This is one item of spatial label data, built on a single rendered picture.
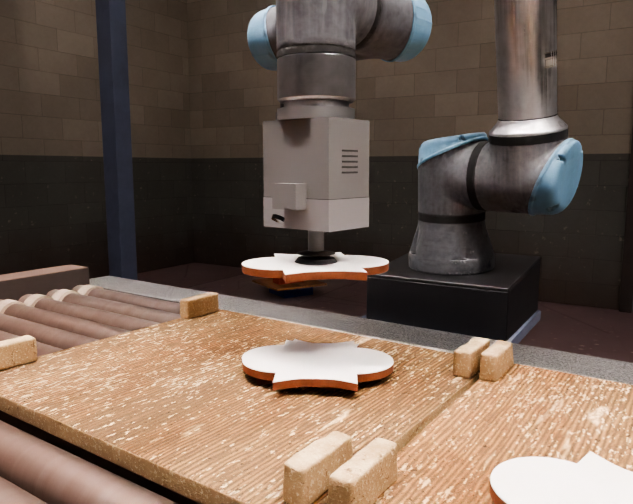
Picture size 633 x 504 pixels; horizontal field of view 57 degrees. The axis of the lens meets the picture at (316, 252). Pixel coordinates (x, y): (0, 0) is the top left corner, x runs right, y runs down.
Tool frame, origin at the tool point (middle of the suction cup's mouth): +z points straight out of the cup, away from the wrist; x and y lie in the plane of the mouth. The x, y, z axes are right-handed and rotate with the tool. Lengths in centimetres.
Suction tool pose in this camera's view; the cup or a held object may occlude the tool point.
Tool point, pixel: (316, 273)
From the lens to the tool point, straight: 58.9
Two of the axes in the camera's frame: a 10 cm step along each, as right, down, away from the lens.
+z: 0.0, 9.9, 1.4
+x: 6.5, -1.1, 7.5
